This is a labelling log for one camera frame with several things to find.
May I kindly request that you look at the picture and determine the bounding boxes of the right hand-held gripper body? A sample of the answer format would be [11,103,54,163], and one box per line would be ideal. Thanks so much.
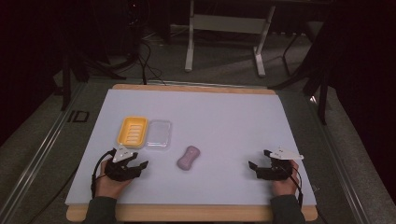
[256,147,304,181]

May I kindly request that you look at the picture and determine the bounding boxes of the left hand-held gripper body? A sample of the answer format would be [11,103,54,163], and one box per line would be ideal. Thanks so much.
[104,146,142,183]

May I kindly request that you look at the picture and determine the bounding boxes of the yellow soap dish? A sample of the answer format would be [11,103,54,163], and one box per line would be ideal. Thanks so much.
[116,116,149,149]

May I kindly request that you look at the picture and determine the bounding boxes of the pink soap bar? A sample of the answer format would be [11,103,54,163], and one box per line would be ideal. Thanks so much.
[176,145,202,172]

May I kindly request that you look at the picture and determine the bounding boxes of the person's right hand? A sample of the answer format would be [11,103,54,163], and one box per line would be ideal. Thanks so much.
[270,159,301,198]

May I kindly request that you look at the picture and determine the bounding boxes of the person's left hand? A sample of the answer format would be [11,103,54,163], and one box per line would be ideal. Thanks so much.
[94,158,134,201]

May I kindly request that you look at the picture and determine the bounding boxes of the clear plastic container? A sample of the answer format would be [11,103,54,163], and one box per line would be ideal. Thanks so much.
[145,119,173,149]

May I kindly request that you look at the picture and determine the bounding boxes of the white table mat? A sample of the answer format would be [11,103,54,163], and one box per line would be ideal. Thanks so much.
[64,88,318,207]

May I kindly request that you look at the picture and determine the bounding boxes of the black tripod stand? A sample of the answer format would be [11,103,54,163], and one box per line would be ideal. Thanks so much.
[60,50,128,112]

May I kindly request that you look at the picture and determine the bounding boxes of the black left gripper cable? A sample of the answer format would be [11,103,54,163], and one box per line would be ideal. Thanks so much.
[90,148,117,199]

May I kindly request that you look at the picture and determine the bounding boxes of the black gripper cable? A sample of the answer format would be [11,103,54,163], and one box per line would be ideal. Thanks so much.
[281,161,304,209]
[90,148,117,199]

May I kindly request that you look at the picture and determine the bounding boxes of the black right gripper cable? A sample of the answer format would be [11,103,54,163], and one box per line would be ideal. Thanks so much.
[281,161,304,209]

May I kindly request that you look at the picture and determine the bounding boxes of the metal floor rail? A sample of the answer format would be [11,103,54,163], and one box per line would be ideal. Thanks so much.
[307,95,372,224]
[0,81,88,224]

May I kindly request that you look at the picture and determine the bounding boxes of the black chair frame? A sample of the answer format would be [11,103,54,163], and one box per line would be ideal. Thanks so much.
[268,21,332,126]

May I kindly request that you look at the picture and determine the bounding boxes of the black floor cables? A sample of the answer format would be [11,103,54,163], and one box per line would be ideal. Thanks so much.
[135,38,167,87]

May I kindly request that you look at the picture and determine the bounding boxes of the white metal desk frame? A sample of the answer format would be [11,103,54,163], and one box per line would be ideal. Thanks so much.
[184,0,277,78]

